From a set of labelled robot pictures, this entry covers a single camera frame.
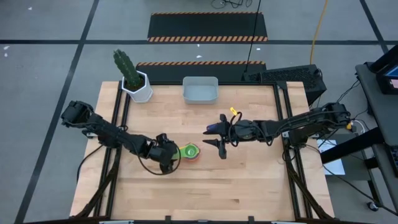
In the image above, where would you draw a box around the white paper sheet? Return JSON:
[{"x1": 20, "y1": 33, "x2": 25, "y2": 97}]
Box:
[{"x1": 316, "y1": 138, "x2": 346, "y2": 176}]

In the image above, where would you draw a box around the orange measuring cup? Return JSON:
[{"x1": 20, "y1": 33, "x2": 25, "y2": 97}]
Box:
[{"x1": 182, "y1": 149, "x2": 201, "y2": 163}]

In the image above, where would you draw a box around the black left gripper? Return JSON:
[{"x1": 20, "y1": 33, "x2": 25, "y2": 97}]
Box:
[{"x1": 148, "y1": 133, "x2": 182, "y2": 174}]

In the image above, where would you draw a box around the black mat with striped edges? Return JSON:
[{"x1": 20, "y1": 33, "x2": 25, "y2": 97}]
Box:
[
  {"x1": 135, "y1": 60, "x2": 267, "y2": 84},
  {"x1": 146, "y1": 11, "x2": 269, "y2": 43}
]

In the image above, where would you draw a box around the white plastic basket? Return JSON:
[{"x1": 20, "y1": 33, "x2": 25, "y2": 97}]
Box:
[{"x1": 182, "y1": 75, "x2": 220, "y2": 105}]

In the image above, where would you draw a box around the black hanging cable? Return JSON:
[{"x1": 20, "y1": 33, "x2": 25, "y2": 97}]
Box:
[{"x1": 244, "y1": 0, "x2": 262, "y2": 74}]

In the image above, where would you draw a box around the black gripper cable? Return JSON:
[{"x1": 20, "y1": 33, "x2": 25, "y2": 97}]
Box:
[
  {"x1": 228, "y1": 111, "x2": 247, "y2": 147},
  {"x1": 138, "y1": 154, "x2": 183, "y2": 176}
]

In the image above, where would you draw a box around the yellow hanging cable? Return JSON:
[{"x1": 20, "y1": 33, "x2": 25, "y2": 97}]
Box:
[{"x1": 309, "y1": 0, "x2": 330, "y2": 65}]

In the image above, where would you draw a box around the green measuring cup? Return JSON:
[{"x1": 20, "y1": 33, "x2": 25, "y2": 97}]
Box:
[{"x1": 172, "y1": 142, "x2": 201, "y2": 160}]

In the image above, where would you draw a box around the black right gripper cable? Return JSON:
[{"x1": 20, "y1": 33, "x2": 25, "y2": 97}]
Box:
[{"x1": 228, "y1": 111, "x2": 247, "y2": 147}]

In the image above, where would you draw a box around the green cactus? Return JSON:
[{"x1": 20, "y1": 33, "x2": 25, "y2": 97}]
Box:
[{"x1": 113, "y1": 48, "x2": 142, "y2": 91}]

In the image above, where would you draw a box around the black computer case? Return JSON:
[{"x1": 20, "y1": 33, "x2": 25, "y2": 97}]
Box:
[{"x1": 241, "y1": 63, "x2": 328, "y2": 106}]

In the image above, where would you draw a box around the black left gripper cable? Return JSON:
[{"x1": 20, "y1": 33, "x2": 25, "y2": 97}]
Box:
[{"x1": 138, "y1": 154, "x2": 183, "y2": 176}]

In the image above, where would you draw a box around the dark laptop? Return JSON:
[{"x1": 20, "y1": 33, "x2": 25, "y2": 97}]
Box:
[{"x1": 369, "y1": 43, "x2": 398, "y2": 96}]

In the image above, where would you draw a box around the white hexagonal planter pot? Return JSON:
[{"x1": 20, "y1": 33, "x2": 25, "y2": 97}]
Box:
[{"x1": 121, "y1": 70, "x2": 154, "y2": 104}]

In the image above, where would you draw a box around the grey side desk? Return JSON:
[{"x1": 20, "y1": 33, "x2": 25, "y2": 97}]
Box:
[{"x1": 320, "y1": 43, "x2": 398, "y2": 206}]

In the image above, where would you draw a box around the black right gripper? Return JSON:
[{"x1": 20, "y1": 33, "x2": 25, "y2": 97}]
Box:
[{"x1": 202, "y1": 113, "x2": 264, "y2": 159}]

